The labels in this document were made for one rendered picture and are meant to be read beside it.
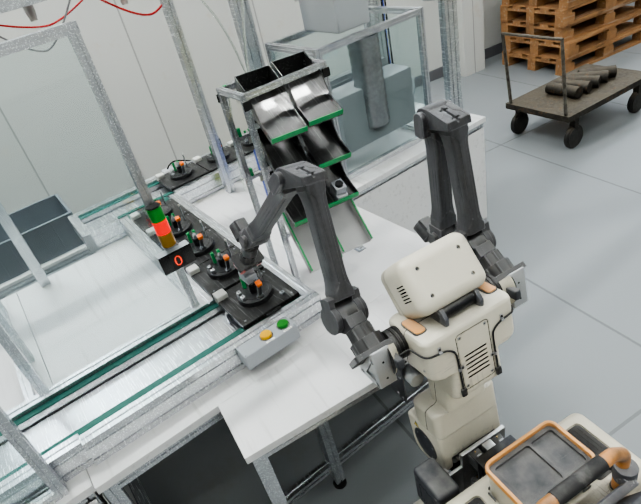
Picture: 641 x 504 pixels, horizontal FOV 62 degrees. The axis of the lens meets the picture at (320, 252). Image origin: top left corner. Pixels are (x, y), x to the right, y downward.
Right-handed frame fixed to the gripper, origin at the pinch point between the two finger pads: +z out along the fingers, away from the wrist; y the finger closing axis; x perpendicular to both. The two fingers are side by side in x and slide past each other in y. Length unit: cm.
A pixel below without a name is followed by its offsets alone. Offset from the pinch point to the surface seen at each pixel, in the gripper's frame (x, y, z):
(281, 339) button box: 29.3, 4.8, -3.3
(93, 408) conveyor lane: 12, 65, 15
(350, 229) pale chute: 7.5, -44.2, 0.6
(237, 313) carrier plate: 11.2, 9.6, 7.8
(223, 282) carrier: -5.4, 4.1, 21.2
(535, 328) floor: 90, -134, 67
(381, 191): -16, -103, 54
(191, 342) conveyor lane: 9.7, 27.4, 16.3
